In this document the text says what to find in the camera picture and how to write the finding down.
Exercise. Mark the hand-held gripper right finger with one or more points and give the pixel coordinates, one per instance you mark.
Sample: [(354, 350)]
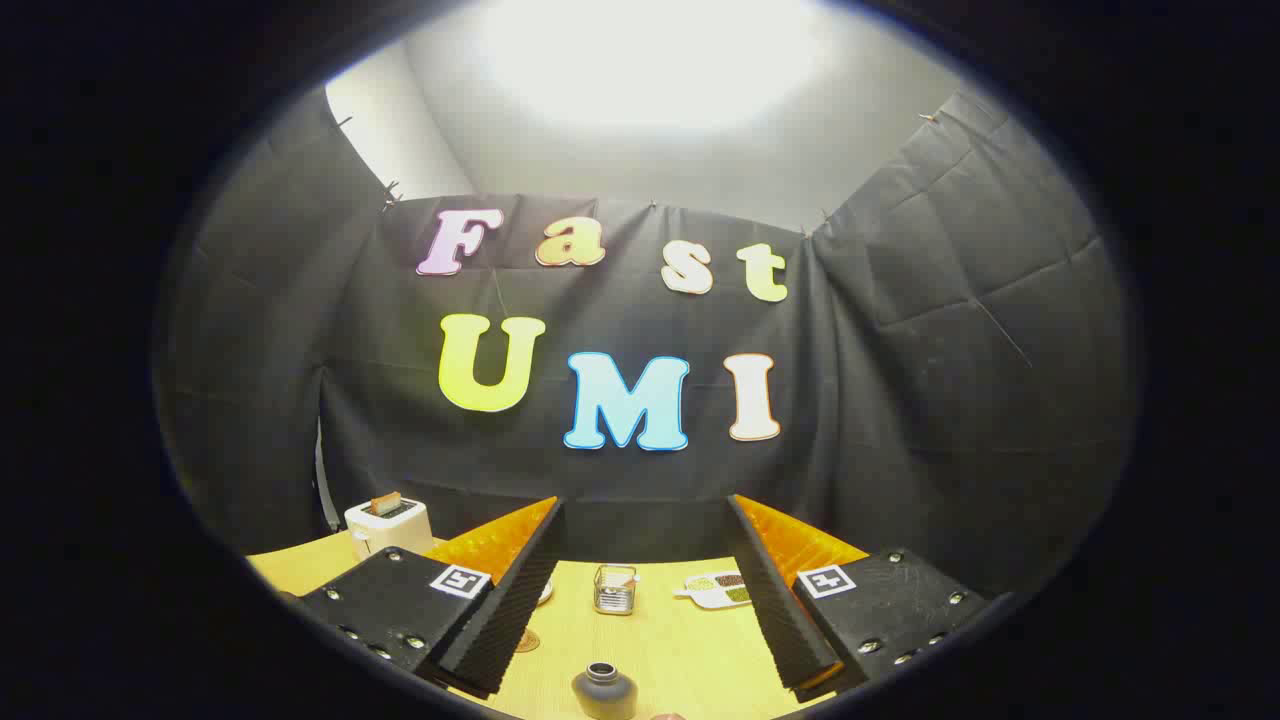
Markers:
[(775, 610)]

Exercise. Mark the silver juice bottle green label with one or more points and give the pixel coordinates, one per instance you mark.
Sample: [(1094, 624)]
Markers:
[(604, 695)]

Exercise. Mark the wooden table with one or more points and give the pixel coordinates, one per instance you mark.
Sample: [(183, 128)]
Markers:
[(670, 650)]

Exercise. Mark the white toaster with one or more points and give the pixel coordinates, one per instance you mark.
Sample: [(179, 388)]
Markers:
[(392, 530)]

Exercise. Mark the round white plate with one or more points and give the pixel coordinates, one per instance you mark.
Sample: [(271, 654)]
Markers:
[(545, 592)]

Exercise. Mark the toast slice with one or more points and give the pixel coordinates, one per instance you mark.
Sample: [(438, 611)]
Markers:
[(386, 502)]

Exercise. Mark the round wooden coaster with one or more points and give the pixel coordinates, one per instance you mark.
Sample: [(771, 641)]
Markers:
[(528, 640)]

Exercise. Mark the white divided dish with beans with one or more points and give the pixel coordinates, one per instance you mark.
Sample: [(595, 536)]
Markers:
[(712, 595)]

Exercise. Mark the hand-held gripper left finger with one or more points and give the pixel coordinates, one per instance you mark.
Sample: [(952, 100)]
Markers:
[(515, 610)]

